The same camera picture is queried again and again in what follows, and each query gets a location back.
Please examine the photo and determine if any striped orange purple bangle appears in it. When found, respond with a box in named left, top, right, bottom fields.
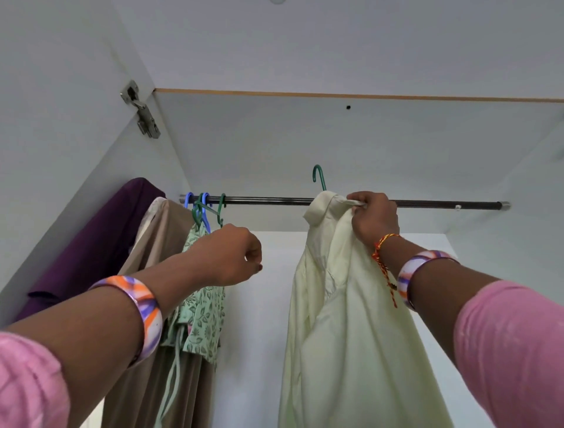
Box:
left=88, top=274, right=165, bottom=367

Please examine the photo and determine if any dark metal wardrobe rod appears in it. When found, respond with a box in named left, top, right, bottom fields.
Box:
left=179, top=195, right=511, bottom=212

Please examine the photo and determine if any person's left hand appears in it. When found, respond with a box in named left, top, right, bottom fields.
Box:
left=185, top=224, right=264, bottom=287

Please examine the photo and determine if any mint patterned clothes item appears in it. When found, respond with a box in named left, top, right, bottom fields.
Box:
left=159, top=225, right=229, bottom=428

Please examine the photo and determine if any person's right hand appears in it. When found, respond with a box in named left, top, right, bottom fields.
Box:
left=346, top=190, right=400, bottom=250

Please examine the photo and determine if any striped white purple bangle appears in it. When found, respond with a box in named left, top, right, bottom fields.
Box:
left=397, top=249, right=459, bottom=310

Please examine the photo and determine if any beige garment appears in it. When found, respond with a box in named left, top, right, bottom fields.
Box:
left=101, top=201, right=217, bottom=428

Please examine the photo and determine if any yellow floral dress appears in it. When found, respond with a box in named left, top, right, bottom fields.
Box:
left=132, top=196, right=169, bottom=257

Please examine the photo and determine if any light yellow shirt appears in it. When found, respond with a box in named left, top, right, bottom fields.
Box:
left=278, top=190, right=455, bottom=428

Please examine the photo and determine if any purple tree-print t-shirt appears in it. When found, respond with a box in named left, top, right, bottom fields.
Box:
left=13, top=177, right=167, bottom=323

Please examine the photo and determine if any person's left forearm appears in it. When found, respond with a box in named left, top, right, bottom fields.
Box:
left=4, top=251, right=208, bottom=428

